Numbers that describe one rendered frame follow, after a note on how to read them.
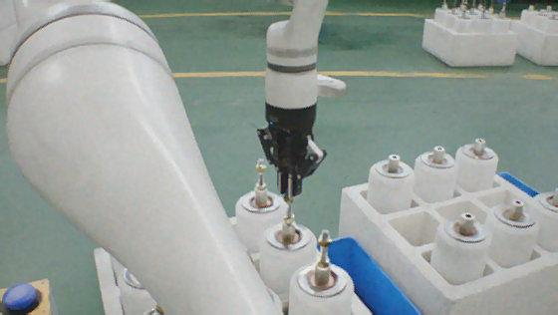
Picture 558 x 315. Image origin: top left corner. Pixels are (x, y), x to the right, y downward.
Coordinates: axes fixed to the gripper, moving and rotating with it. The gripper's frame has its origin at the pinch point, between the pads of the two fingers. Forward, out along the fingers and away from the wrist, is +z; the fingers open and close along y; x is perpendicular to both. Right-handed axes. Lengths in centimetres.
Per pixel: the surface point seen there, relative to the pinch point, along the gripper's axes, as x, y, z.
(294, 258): -2.4, 4.0, 11.1
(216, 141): 44, -83, 35
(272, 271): -4.5, 1.1, 14.5
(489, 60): 213, -63, 31
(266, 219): 1.4, -7.2, 11.0
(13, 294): -41.7, -5.6, 2.4
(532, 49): 245, -53, 28
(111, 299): -27.1, -13.4, 17.4
